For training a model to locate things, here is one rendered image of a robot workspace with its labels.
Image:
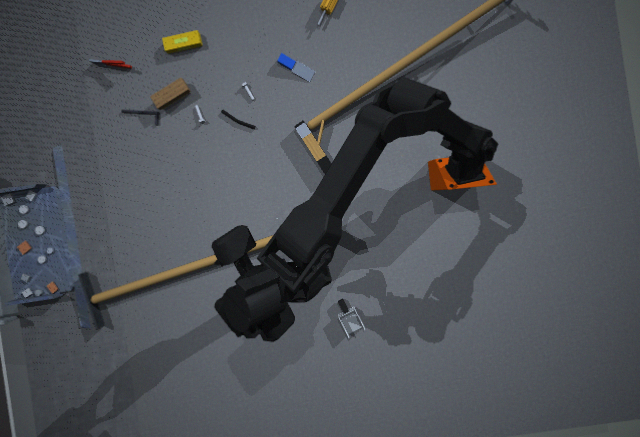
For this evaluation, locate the yellow-handled screwdriver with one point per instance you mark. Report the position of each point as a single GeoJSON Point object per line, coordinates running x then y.
{"type": "Point", "coordinates": [326, 6]}

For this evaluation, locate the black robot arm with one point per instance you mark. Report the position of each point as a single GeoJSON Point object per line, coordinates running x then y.
{"type": "Point", "coordinates": [312, 231]}

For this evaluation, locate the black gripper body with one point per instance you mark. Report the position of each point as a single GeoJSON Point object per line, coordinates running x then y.
{"type": "Point", "coordinates": [233, 247]}

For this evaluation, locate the long scraper with wooden handle and black blade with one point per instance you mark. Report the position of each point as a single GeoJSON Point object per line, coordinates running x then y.
{"type": "Point", "coordinates": [93, 300]}

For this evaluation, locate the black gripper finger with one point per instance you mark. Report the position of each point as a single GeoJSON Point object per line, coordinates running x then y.
{"type": "Point", "coordinates": [217, 262]}

